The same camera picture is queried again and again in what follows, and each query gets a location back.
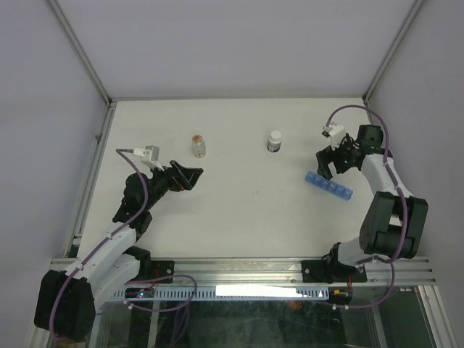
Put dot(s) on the right aluminium frame post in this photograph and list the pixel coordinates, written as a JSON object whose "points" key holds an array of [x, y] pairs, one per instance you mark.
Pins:
{"points": [[413, 11]]}

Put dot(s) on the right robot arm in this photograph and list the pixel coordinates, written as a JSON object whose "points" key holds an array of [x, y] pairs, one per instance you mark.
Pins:
{"points": [[394, 222]]}

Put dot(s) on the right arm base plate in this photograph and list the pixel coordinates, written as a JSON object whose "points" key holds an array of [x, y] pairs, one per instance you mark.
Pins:
{"points": [[321, 271]]}

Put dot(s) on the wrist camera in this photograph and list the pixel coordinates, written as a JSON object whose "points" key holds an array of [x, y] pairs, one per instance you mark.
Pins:
{"points": [[149, 157], [335, 133]]}

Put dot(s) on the white slotted cable duct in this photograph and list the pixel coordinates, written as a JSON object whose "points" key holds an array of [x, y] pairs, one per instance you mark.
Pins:
{"points": [[223, 292]]}

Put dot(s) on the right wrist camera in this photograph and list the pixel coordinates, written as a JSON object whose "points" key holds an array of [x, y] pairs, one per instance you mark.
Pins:
{"points": [[335, 133]]}

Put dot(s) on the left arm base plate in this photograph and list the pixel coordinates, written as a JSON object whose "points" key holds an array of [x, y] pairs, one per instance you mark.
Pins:
{"points": [[161, 269]]}

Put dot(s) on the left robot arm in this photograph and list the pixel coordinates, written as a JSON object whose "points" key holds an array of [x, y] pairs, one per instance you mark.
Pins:
{"points": [[70, 299]]}

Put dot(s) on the left aluminium frame post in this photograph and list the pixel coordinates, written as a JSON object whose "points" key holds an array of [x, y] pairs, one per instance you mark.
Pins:
{"points": [[59, 15]]}

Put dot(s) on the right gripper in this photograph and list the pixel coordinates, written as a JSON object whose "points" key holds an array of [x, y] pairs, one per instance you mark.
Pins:
{"points": [[326, 155]]}

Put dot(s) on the blue weekly pill organizer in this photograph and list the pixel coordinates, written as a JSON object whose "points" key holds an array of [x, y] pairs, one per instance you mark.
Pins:
{"points": [[330, 186]]}

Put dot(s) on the white vitamin B bottle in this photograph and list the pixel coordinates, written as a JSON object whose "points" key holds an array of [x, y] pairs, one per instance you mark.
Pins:
{"points": [[274, 141]]}

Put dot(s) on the clear jar with gold lid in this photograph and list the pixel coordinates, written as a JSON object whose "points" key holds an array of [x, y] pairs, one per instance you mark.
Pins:
{"points": [[198, 146]]}

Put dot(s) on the aluminium frame post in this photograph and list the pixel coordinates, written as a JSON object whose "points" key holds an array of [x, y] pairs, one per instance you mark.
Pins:
{"points": [[413, 11], [59, 15]]}

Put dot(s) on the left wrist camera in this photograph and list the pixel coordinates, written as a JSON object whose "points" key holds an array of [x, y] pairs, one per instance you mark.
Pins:
{"points": [[149, 157]]}

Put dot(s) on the aluminium mounting rail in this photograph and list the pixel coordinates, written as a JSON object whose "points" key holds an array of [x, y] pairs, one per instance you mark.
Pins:
{"points": [[280, 271]]}

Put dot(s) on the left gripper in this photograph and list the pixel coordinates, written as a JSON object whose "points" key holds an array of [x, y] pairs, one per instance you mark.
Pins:
{"points": [[185, 181]]}

